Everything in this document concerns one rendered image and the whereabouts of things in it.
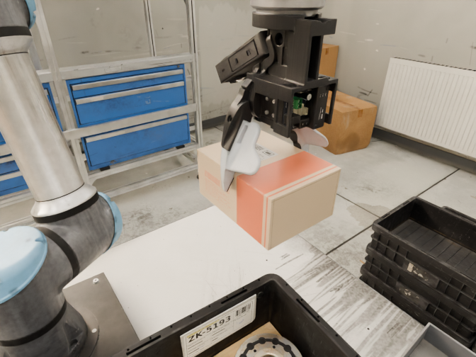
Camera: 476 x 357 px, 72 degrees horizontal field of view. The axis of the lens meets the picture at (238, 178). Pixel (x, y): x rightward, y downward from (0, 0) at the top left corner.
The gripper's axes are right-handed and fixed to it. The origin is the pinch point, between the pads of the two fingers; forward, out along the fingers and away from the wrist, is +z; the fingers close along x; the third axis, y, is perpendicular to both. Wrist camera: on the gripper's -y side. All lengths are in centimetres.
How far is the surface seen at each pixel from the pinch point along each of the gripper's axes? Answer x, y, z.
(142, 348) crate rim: -21.6, 2.9, 16.7
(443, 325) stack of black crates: 66, 17, 72
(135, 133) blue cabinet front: 38, -167, 62
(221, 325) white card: -10.5, 4.1, 20.4
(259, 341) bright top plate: -6.1, 7.7, 23.8
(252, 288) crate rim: -4.7, 3.9, 16.7
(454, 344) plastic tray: 28, 25, 35
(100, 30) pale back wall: 52, -253, 9
